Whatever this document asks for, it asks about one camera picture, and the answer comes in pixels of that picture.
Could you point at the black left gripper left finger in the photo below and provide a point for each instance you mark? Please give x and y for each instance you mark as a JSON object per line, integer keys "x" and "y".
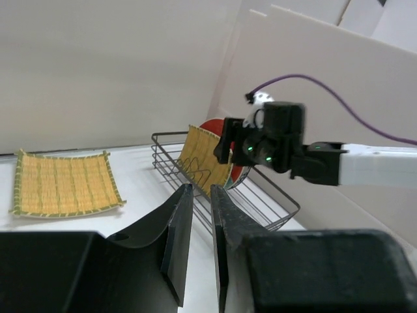
{"x": 141, "y": 268}

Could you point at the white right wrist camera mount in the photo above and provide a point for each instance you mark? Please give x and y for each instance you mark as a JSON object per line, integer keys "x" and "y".
{"x": 255, "y": 119}

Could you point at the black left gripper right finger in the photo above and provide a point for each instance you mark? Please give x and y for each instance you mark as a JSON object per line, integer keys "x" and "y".
{"x": 259, "y": 270}

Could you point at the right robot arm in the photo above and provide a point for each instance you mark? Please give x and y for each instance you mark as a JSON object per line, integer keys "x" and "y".
{"x": 334, "y": 164}

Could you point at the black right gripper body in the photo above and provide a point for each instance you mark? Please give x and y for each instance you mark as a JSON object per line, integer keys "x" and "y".
{"x": 272, "y": 146}

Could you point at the square yellow bamboo plate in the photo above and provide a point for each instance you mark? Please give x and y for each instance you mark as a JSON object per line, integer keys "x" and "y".
{"x": 63, "y": 187}

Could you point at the curved yellow bamboo plate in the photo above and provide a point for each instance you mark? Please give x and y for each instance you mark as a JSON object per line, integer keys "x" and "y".
{"x": 198, "y": 161}

